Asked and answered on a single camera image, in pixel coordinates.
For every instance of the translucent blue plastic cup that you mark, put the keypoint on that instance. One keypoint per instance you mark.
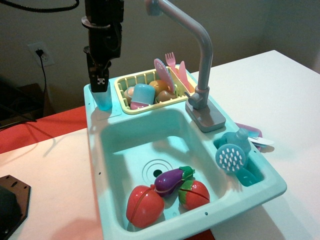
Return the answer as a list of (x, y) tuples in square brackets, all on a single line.
[(103, 100)]

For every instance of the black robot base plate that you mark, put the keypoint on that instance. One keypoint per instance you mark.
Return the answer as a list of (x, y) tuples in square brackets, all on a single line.
[(14, 204)]

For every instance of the orange toy food piece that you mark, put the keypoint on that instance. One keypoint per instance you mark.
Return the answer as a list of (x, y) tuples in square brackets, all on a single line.
[(159, 86)]

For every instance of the white toy utensil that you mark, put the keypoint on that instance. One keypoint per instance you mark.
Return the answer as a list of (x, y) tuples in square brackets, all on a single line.
[(260, 141)]

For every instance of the grey toy faucet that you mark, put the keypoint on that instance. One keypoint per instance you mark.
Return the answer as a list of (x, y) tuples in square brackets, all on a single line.
[(201, 110)]

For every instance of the dark furniture by wall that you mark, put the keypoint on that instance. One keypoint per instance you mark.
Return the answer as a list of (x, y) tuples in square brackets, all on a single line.
[(19, 105)]

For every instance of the red toy apple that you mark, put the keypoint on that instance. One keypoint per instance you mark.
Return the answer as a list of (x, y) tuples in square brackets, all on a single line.
[(144, 206)]

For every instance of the pink toy fork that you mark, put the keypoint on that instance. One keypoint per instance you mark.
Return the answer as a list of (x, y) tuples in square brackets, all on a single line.
[(171, 62)]

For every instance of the white wall power outlet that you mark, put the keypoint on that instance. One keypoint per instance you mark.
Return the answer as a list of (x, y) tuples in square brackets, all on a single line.
[(41, 54)]

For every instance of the pink toy plate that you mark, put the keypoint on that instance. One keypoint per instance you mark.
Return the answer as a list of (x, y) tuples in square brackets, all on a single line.
[(164, 74)]

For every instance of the red toy strawberry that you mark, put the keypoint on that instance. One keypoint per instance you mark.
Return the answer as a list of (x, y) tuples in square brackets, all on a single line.
[(193, 194)]

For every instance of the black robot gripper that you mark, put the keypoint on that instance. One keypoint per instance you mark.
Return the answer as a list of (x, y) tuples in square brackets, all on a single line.
[(103, 19)]

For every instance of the light blue toy cup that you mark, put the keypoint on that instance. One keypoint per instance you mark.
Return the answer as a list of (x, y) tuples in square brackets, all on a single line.
[(143, 94)]

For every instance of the pink toy bowl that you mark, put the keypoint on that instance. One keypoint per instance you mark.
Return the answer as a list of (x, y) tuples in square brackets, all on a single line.
[(137, 105)]

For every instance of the pink toy knife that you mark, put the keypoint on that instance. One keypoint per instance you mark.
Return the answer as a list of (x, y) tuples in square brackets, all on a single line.
[(183, 75)]

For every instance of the blue toy soap bottle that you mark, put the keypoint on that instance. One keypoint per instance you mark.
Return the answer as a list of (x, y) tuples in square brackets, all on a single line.
[(229, 138)]

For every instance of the tan toy potato piece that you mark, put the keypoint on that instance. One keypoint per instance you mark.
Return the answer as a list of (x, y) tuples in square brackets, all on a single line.
[(164, 96)]

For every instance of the yellow dish rack basket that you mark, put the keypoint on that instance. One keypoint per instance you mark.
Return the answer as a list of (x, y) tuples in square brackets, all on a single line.
[(122, 83)]

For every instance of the teal toy sink unit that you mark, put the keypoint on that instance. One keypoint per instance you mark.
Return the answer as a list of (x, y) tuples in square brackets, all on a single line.
[(129, 150)]

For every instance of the red cloth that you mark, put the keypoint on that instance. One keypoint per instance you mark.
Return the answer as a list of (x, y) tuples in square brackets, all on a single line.
[(45, 128)]

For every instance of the purple toy eggplant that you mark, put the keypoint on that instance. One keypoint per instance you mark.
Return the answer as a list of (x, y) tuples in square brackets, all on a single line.
[(166, 183)]

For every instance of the blue dish brush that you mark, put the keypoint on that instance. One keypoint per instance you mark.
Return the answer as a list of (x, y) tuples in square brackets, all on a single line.
[(230, 158)]

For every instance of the purple toy tray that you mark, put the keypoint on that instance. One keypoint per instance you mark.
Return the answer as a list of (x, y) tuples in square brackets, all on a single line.
[(252, 130)]

